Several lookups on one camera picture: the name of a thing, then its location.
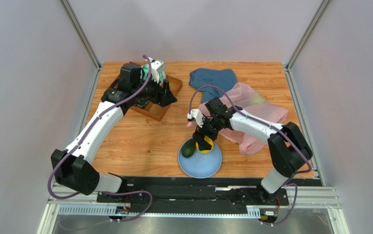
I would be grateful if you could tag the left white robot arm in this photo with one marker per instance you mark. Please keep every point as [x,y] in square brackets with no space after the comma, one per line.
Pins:
[72,167]

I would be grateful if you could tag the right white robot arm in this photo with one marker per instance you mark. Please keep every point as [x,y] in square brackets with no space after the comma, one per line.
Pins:
[289,150]

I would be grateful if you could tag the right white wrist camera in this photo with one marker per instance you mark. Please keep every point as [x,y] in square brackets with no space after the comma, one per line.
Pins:
[195,118]

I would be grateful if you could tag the aluminium frame rail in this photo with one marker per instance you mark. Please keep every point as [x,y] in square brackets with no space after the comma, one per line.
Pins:
[315,209]

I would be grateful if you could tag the yellow fake lemon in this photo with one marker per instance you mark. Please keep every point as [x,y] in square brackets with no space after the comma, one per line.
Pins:
[205,145]

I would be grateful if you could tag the pink plastic bag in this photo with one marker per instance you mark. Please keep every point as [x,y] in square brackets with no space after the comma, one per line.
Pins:
[256,108]

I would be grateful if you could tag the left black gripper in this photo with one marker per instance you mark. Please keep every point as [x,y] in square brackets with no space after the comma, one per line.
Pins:
[162,96]

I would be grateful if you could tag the blue plate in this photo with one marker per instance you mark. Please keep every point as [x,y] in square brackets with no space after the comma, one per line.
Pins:
[201,165]

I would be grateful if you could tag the green fake avocado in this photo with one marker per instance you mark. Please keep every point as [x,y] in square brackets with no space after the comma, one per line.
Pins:
[188,148]

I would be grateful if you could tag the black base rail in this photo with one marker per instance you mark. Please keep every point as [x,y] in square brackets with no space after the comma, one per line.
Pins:
[186,195]

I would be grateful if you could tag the teal white rolled sock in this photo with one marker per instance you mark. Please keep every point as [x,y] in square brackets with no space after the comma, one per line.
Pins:
[145,71]

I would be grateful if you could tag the blue cloth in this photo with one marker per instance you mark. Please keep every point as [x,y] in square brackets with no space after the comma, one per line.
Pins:
[224,79]

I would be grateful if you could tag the right aluminium corner post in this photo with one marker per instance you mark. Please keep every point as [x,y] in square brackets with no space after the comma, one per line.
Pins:
[320,12]

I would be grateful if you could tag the aluminium corner post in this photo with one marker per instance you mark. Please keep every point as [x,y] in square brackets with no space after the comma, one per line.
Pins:
[73,19]
[320,12]

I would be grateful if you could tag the left aluminium corner post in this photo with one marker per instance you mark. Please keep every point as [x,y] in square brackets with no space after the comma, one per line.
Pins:
[73,19]

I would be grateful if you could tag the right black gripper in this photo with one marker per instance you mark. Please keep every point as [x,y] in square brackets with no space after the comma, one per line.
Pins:
[202,135]

